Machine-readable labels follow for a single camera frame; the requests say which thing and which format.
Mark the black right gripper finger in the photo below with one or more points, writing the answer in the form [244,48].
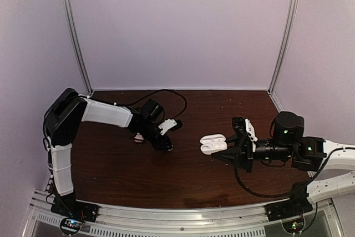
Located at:
[228,156]
[235,139]

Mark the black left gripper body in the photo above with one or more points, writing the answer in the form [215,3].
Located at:
[157,144]

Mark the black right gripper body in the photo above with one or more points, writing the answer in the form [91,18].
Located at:
[247,158]

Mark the white oval charging case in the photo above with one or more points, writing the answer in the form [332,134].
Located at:
[213,143]

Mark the pink earbud charging case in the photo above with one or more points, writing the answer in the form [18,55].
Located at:
[138,139]

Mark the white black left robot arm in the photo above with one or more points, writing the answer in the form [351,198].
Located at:
[65,118]

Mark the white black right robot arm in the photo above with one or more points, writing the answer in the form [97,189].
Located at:
[332,163]

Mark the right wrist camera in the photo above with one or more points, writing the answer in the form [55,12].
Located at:
[244,128]

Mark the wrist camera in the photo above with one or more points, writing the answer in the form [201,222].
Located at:
[244,128]
[169,125]

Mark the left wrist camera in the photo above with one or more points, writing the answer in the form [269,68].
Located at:
[169,125]

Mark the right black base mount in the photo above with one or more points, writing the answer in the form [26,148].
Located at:
[296,205]

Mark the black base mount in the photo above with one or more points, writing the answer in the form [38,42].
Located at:
[296,205]
[69,206]

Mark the aluminium front frame rail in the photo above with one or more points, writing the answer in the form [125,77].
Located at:
[247,220]

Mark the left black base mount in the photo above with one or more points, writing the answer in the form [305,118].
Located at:
[69,206]

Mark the left aluminium corner post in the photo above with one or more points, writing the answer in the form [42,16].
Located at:
[76,46]

